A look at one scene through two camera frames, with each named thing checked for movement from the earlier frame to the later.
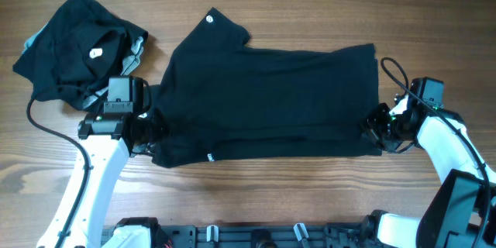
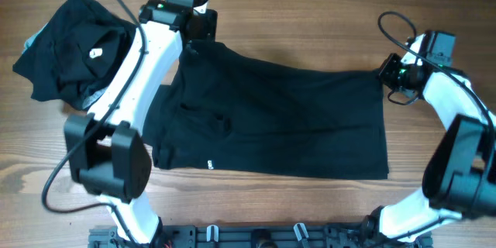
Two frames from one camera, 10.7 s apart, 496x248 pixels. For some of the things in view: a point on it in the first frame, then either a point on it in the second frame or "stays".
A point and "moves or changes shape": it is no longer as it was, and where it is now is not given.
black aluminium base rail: x=265 y=235 stays
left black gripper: x=149 y=115 to x=208 y=32
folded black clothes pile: x=70 y=56 stays
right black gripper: x=373 y=124 to x=387 y=73
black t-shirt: x=223 y=98 moves or changes shape
